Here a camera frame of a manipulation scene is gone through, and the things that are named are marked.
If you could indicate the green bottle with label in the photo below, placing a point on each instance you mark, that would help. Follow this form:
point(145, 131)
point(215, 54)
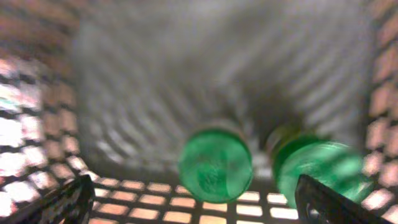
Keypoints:
point(215, 165)

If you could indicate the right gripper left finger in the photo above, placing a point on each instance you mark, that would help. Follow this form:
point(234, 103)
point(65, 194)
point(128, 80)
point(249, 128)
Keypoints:
point(69, 204)

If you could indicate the grey plastic basket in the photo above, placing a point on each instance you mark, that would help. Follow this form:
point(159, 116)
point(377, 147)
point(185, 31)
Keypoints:
point(113, 89)

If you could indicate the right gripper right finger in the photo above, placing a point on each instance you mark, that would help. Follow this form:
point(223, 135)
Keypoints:
point(317, 203)

